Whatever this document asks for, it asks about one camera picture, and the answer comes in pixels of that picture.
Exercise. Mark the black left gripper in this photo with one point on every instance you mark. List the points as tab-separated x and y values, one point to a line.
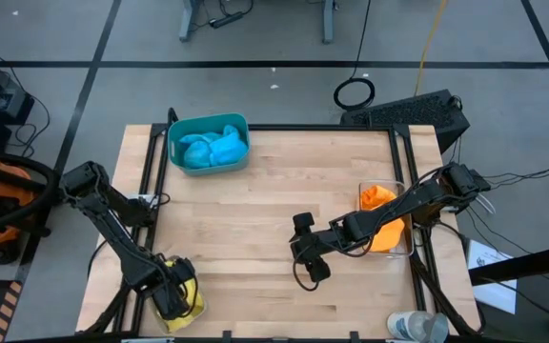
174	293

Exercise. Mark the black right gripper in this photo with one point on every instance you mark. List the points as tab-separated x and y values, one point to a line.
322	240

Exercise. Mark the blue microfiber towel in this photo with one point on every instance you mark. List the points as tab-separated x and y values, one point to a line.
229	147
197	155

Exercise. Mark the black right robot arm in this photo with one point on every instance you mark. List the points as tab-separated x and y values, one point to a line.
398	209

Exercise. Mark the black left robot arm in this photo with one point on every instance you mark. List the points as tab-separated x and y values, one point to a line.
112	228

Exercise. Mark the gray plastic basket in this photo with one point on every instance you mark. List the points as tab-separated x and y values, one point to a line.
156	320

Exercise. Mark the clear plastic container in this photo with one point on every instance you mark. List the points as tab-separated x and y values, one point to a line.
409	238

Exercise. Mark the teal plastic basket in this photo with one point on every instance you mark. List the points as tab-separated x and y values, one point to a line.
208	121

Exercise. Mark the black perforated computer case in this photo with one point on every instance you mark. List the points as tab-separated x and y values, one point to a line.
408	112

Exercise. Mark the orange black shop vacuum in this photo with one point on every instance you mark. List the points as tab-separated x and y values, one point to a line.
7	190

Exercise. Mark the white paper sheet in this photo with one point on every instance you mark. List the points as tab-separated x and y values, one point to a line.
496	297

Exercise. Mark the gray desk leg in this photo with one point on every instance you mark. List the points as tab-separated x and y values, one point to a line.
188	24
328	24

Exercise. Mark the black bar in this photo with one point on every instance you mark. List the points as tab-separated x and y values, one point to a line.
532	264

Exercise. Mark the black power strip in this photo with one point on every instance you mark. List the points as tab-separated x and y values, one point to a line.
227	20

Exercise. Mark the black metal table frame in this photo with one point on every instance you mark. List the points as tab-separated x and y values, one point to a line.
274	127

